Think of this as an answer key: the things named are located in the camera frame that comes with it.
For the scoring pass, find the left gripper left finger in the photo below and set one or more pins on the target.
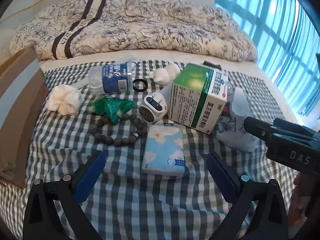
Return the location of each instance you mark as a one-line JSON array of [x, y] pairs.
[[41, 219]]

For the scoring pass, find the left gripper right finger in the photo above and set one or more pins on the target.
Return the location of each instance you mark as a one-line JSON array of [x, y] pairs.
[[269, 220]]

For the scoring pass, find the floral tissue pack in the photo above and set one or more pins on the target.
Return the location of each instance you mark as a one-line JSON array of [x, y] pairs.
[[230, 126]]

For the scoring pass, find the green white medicine box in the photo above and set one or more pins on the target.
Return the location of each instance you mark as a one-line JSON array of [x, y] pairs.
[[198, 97]]

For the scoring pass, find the blue cloud tissue pack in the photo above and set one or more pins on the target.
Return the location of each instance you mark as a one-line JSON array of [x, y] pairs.
[[164, 150]]

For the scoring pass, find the green snack wrapper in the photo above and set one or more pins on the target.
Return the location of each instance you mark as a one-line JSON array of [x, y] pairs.
[[110, 107]]

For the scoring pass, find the white figurine toy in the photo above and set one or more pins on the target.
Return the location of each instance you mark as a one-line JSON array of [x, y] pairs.
[[164, 76]]

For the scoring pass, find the clear water bottle blue label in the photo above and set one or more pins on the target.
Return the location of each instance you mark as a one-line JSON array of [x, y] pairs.
[[111, 78]]

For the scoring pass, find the black object behind box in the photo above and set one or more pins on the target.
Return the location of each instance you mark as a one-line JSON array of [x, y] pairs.
[[212, 65]]

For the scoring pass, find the person's right hand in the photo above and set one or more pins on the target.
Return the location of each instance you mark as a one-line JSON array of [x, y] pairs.
[[300, 198]]

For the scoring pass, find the white bed sheet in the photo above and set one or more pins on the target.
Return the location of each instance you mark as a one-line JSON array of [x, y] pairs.
[[245, 67]]

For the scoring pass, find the crumpled white tissue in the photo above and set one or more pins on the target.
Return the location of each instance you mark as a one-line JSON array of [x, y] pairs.
[[65, 99]]

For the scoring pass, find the cardboard box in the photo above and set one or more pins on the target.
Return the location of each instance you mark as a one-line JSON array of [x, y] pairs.
[[23, 92]]

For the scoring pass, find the checkered blue white cloth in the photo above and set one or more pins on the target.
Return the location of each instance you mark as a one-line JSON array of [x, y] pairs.
[[125, 203]]

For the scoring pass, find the white charger plug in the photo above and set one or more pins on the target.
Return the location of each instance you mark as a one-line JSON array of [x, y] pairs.
[[153, 108]]

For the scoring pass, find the floral patterned duvet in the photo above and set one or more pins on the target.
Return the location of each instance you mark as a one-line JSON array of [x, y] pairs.
[[74, 28]]

